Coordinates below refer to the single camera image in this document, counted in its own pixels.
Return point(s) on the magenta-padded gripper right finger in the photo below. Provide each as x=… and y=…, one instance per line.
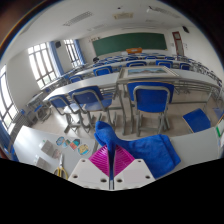
x=138, y=173

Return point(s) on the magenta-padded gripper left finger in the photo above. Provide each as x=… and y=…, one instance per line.
x=85, y=171

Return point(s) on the blue terry towel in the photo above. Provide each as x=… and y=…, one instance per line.
x=146, y=150

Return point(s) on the red orange sticker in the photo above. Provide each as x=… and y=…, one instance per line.
x=75, y=144

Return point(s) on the small blue orange sticker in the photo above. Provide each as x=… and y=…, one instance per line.
x=66, y=143

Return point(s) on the blue oval sticker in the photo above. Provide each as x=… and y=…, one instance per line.
x=60, y=141

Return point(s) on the grey card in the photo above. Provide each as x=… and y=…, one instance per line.
x=42, y=163
x=47, y=147

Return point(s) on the grey classroom desk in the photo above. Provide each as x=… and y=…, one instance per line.
x=93, y=83
x=195, y=76

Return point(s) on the framed picture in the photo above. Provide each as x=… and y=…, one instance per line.
x=148, y=71

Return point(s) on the group of desks and chairs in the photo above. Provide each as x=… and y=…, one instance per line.
x=136, y=63

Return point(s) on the large white-framed window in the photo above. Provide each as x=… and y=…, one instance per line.
x=41, y=65

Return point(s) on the blue curtain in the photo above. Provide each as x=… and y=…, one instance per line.
x=79, y=51
x=56, y=58

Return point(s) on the narrow white-framed window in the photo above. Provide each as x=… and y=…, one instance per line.
x=71, y=52

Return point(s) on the orange box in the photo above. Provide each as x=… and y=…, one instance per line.
x=134, y=50

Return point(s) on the green chalkboard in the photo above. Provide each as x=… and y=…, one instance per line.
x=130, y=42

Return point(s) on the red-brown door with window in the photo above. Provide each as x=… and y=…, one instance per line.
x=177, y=43

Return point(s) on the group of ceiling lights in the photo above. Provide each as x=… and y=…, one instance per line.
x=78, y=18

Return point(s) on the ceiling air conditioner panel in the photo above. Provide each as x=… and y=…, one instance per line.
x=123, y=15

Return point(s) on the white ceiling projector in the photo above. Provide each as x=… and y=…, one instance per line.
x=151, y=10

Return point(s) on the black wall speaker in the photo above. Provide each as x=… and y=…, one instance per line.
x=185, y=29
x=58, y=44

